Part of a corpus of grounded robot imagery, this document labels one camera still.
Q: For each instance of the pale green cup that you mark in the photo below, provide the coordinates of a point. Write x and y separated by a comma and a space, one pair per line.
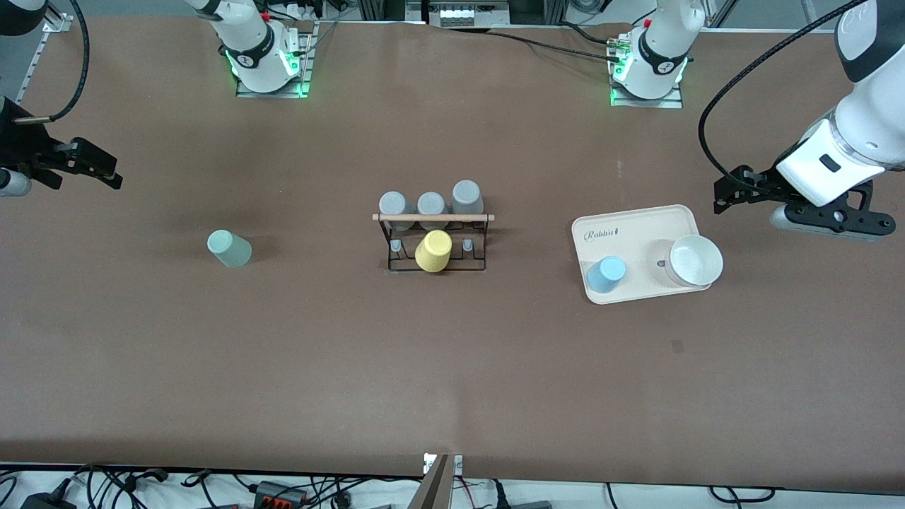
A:
230, 249

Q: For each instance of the light blue cup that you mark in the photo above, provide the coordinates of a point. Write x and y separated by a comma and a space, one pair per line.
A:
606, 276

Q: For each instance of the orange black connector block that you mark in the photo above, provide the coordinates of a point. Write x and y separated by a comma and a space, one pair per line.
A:
281, 493

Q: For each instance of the white bowl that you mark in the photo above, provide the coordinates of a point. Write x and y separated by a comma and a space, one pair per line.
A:
696, 260

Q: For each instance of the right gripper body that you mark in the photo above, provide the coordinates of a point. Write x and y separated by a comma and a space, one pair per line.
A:
20, 146

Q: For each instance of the black plug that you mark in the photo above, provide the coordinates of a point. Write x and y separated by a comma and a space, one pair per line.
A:
501, 495

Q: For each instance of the black power adapter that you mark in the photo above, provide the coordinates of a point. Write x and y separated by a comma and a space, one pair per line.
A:
46, 500

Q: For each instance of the grey cup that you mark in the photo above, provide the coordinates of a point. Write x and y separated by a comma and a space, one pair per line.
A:
431, 203
394, 203
466, 196

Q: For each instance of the yellow cup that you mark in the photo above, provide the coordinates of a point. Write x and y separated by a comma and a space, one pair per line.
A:
433, 253

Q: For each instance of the left arm aluminium base plate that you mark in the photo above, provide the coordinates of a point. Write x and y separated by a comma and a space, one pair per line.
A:
675, 102

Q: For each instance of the aluminium table edge rail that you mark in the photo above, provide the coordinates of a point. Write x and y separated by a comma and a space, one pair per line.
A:
32, 67

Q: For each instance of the grey beam with white bracket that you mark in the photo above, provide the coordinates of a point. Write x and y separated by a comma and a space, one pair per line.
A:
435, 488

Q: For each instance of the right arm aluminium base plate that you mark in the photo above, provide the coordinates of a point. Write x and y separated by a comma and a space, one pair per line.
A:
305, 63

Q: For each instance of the beige rabbit print tray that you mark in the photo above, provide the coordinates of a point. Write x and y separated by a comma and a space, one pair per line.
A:
629, 237

